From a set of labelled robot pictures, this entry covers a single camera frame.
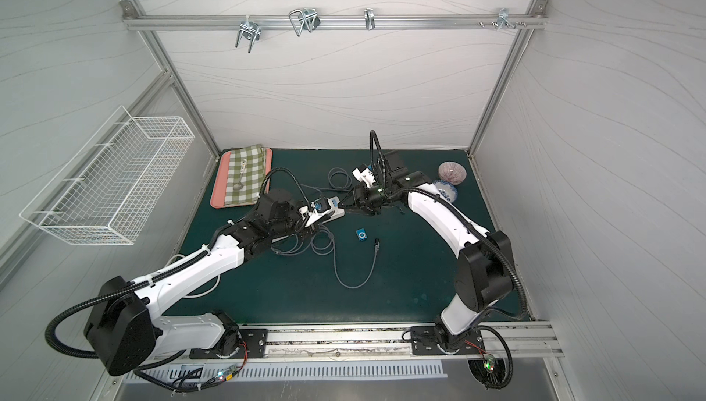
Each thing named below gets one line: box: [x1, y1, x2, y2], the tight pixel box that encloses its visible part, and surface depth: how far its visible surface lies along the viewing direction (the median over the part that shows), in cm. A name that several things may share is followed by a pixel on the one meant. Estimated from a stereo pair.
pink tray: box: [209, 144, 274, 209], surface depth 113 cm
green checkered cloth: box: [224, 144, 267, 205], surface depth 114 cm
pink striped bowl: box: [437, 160, 467, 185], surface depth 112 cm
